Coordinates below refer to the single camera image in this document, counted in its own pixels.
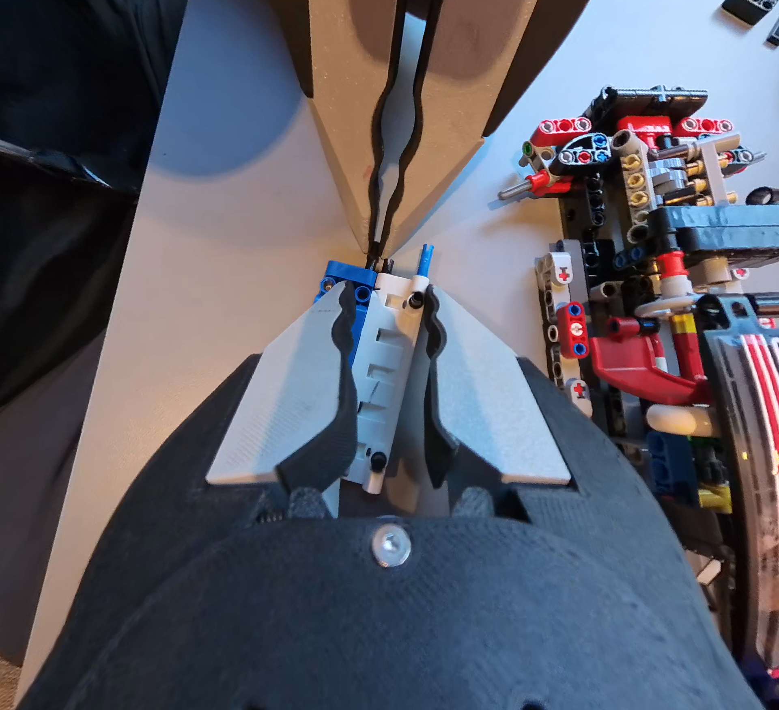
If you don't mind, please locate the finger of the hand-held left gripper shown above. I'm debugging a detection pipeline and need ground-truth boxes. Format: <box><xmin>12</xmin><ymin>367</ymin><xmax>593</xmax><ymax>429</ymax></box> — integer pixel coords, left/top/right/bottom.
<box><xmin>379</xmin><ymin>0</ymin><xmax>551</xmax><ymax>254</ymax></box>
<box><xmin>304</xmin><ymin>0</ymin><xmax>405</xmax><ymax>254</ymax></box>

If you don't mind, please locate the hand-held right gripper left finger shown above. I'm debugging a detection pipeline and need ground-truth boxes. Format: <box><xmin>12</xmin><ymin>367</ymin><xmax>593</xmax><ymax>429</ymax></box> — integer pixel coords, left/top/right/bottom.
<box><xmin>206</xmin><ymin>281</ymin><xmax>360</xmax><ymax>490</ymax></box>

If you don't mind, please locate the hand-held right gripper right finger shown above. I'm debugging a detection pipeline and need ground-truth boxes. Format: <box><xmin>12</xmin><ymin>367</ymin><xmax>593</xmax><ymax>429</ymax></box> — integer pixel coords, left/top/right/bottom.
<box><xmin>423</xmin><ymin>285</ymin><xmax>574</xmax><ymax>490</ymax></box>

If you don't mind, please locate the white brick panel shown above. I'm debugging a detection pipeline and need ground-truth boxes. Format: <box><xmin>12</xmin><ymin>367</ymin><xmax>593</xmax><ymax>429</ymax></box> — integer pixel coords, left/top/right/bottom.
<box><xmin>344</xmin><ymin>272</ymin><xmax>430</xmax><ymax>494</ymax></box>

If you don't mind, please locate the black brick race car model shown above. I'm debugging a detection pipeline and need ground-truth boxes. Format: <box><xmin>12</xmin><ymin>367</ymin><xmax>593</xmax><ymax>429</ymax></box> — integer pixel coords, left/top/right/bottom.
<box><xmin>498</xmin><ymin>84</ymin><xmax>779</xmax><ymax>683</ymax></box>

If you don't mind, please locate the grey desk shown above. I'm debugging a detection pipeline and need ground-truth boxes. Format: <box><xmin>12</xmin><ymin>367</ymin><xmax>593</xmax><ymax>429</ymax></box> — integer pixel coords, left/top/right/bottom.
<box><xmin>15</xmin><ymin>0</ymin><xmax>779</xmax><ymax>705</ymax></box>

